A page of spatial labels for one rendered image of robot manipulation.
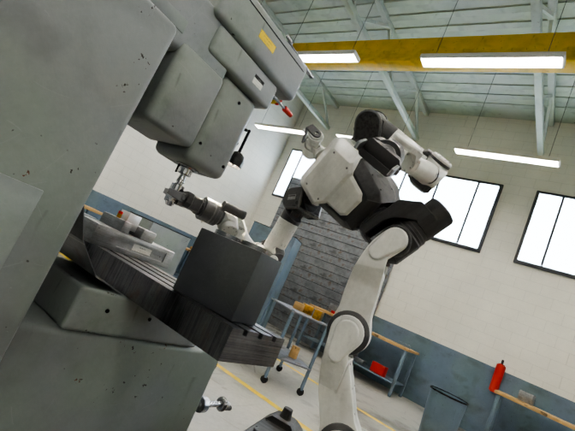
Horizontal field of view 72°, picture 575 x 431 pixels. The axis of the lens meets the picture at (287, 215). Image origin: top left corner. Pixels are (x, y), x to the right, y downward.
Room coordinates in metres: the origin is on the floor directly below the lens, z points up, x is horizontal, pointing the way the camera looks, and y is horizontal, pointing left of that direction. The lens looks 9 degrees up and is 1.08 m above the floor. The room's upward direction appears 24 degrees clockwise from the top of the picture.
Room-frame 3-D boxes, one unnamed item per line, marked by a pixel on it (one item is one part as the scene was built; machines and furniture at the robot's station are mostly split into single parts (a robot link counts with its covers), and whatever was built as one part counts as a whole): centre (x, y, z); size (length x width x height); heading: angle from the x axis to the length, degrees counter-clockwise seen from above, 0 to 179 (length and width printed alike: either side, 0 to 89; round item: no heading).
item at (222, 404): (1.71, -0.04, 0.52); 0.22 x 0.06 x 0.06; 142
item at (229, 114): (1.38, 0.40, 1.47); 0.21 x 0.19 x 0.32; 52
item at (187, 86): (1.23, 0.51, 1.47); 0.24 x 0.19 x 0.26; 52
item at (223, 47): (1.35, 0.42, 1.68); 0.34 x 0.24 x 0.10; 142
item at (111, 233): (1.51, 0.51, 0.99); 0.35 x 0.15 x 0.11; 143
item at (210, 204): (1.43, 0.31, 1.20); 0.13 x 0.12 x 0.10; 29
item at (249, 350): (1.41, 0.43, 0.90); 1.24 x 0.23 x 0.08; 52
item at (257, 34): (1.37, 0.40, 1.81); 0.47 x 0.26 x 0.16; 142
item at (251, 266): (1.12, 0.08, 1.04); 0.22 x 0.12 x 0.20; 59
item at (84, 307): (1.38, 0.39, 0.80); 0.50 x 0.35 x 0.12; 142
